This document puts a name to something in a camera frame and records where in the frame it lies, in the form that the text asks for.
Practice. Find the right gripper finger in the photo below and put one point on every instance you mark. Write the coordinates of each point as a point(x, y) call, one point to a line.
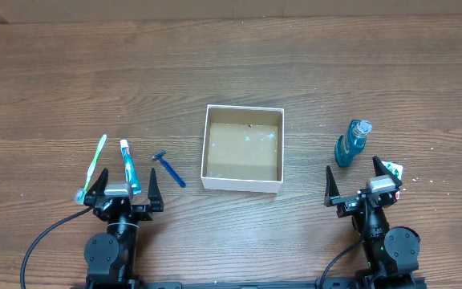
point(331, 187)
point(381, 170)

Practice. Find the teal toothpaste tube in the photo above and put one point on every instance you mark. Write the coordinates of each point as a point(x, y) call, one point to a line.
point(129, 168)

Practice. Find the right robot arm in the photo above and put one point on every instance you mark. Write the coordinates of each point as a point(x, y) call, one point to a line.
point(391, 252)

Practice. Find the green toothbrush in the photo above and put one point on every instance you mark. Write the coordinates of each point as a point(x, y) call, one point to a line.
point(90, 171)

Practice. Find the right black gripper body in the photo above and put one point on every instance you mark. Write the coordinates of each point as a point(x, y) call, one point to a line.
point(346, 205)

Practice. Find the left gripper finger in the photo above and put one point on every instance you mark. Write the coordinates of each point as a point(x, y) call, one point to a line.
point(99, 185)
point(154, 194)

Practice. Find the white open cardboard box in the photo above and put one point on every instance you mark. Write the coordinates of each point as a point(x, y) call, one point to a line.
point(243, 149)

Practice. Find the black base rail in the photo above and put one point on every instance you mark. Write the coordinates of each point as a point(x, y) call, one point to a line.
point(331, 283)

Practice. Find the blue mouthwash bottle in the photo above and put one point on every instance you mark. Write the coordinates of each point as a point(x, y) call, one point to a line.
point(352, 142)

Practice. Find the green white soap packet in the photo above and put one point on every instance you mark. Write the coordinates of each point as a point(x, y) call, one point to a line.
point(397, 171)

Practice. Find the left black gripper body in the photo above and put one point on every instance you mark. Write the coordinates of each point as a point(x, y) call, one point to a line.
point(142, 213)

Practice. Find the blue disposable razor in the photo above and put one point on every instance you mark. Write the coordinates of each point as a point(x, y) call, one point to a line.
point(160, 157)

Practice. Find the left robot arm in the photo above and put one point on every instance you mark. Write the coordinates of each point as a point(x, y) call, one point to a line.
point(111, 256)

